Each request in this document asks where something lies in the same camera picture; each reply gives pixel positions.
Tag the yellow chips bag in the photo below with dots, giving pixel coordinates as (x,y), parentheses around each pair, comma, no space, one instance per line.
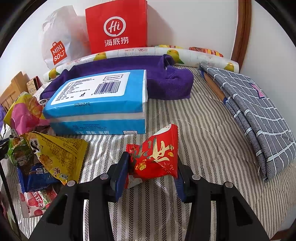
(168,46)

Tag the pink yellow chip bag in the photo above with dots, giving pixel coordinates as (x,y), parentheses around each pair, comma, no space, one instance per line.
(25,114)

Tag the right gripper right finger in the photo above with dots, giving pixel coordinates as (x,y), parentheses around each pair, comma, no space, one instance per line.
(183,182)

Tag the red festive snack packet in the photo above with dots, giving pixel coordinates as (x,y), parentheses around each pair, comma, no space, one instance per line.
(155,157)

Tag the blue snack packet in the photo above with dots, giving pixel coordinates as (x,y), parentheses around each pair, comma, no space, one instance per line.
(38,178)

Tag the yellow snack packet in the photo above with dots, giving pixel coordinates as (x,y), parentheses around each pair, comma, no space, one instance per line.
(62,157)

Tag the wooden bedside furniture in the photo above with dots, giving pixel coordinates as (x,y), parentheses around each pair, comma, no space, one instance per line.
(16,87)

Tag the purple towel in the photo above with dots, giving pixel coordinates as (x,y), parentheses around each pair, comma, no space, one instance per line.
(163,80)

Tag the grey checked folded cloth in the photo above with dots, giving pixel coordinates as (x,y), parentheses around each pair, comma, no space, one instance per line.
(259,119)

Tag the green snack packet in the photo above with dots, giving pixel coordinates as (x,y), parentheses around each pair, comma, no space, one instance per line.
(20,153)

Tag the decorated picture frame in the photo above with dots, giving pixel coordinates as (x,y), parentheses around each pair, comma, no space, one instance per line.
(33,85)

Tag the wooden door frame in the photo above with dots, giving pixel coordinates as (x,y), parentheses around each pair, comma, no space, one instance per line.
(242,32)

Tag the white Miniso plastic bag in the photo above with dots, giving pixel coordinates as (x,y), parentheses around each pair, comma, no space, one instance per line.
(64,37)

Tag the red Haidilao paper bag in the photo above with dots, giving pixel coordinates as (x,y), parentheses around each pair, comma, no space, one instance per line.
(117,25)

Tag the strawberry white snack packet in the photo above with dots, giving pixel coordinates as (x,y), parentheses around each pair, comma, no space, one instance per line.
(35,204)

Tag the lemon print paper roll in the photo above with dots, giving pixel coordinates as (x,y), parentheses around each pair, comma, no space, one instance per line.
(183,57)

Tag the orange chips bag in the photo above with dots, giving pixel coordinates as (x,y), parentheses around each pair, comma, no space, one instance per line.
(205,50)

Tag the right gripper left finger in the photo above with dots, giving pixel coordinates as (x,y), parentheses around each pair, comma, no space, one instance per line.
(118,174)

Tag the blue tissue pack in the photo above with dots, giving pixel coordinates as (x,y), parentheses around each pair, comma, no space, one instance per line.
(111,103)

